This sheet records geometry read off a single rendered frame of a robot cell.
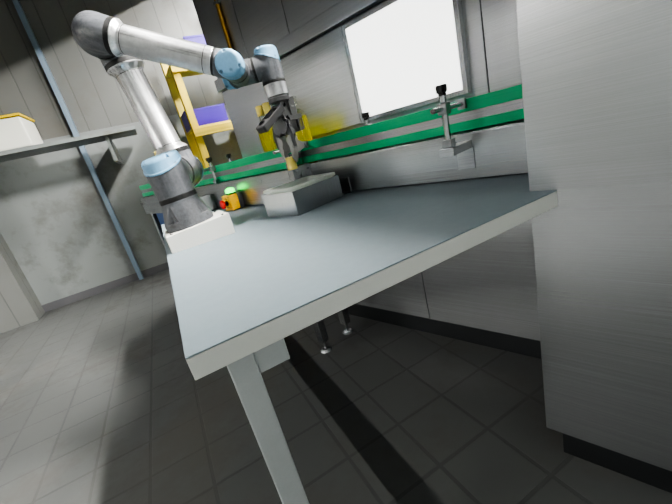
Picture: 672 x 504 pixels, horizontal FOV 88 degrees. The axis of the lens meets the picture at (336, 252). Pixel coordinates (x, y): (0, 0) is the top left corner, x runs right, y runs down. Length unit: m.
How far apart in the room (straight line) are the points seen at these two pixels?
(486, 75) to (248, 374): 1.06
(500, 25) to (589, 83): 0.50
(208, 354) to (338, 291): 0.19
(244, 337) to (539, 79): 0.69
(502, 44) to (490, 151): 0.34
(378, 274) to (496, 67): 0.85
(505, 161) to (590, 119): 0.28
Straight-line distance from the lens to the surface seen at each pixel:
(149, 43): 1.22
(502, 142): 1.02
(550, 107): 0.82
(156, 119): 1.34
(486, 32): 1.26
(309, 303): 0.50
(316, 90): 1.60
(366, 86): 1.44
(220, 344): 0.48
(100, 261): 4.53
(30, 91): 4.61
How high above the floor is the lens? 0.95
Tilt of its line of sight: 18 degrees down
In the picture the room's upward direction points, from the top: 15 degrees counter-clockwise
